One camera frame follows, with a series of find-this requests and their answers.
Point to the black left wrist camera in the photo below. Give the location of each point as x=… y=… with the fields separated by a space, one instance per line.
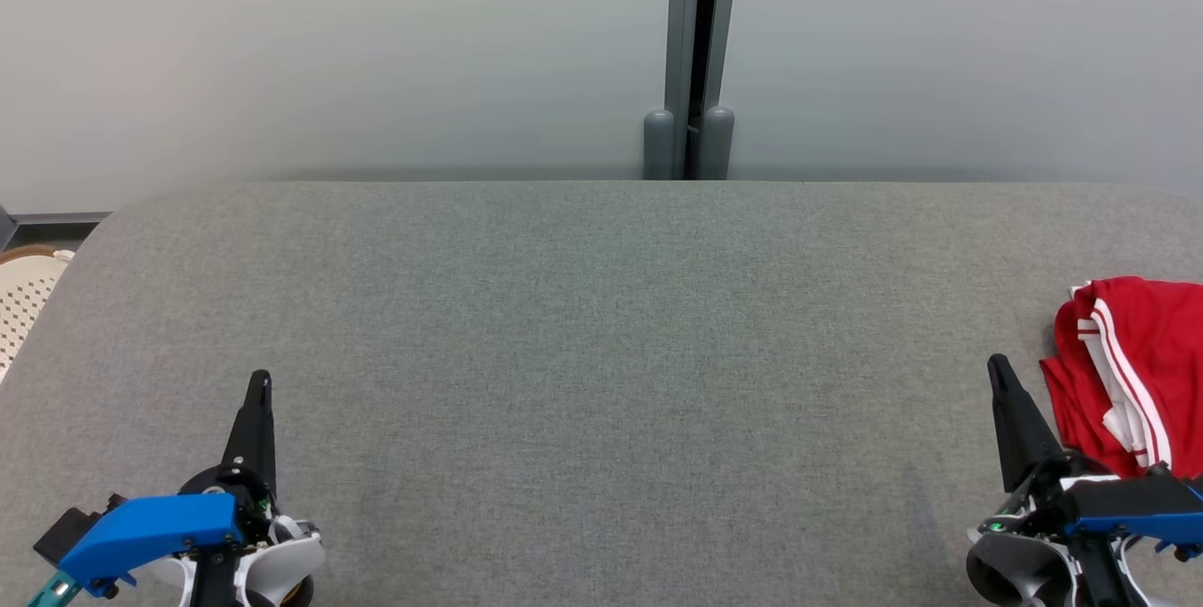
x=64 y=527

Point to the teal left camera connector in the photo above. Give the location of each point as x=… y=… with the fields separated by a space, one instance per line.
x=52 y=593

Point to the white wicker laundry basket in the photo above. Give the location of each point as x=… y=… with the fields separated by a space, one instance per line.
x=28 y=302

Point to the grey partition joint post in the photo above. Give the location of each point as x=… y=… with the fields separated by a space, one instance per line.
x=686 y=24

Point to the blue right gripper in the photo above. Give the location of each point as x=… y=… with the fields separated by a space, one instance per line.
x=1128 y=504

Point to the red jersey with white sleeves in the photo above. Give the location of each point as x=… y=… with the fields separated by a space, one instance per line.
x=1156 y=344

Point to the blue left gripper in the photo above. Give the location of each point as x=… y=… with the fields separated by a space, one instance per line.
x=150 y=532

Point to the grey baseboard strip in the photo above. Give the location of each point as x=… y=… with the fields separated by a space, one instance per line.
x=56 y=220

